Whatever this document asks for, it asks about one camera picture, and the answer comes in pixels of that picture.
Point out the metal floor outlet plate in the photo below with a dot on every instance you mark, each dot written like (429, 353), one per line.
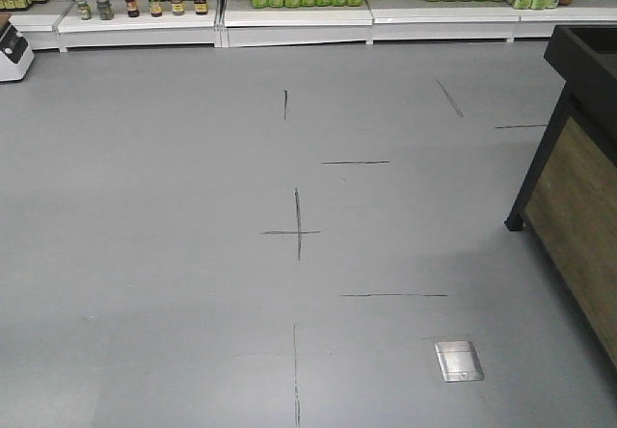
(459, 361)

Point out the yellow-label sauce jar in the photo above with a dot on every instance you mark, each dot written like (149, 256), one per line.
(155, 8)

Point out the dark pickle jar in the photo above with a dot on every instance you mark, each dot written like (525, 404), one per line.
(105, 10)

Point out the white floor appliance box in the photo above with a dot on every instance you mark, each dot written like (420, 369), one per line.
(16, 54)

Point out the black wooden produce stand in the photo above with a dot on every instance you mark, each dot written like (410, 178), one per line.
(568, 196)

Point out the green-lid sauce jar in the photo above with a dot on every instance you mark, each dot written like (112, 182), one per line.
(84, 10)

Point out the small red-lid jar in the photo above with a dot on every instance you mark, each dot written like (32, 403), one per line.
(178, 7)

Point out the red-lid dark sauce jar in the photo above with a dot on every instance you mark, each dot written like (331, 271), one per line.
(132, 8)

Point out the white store shelf unit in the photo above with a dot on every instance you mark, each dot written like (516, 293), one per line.
(55, 24)

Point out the red-lid brown jar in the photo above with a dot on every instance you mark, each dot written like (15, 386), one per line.
(200, 7)

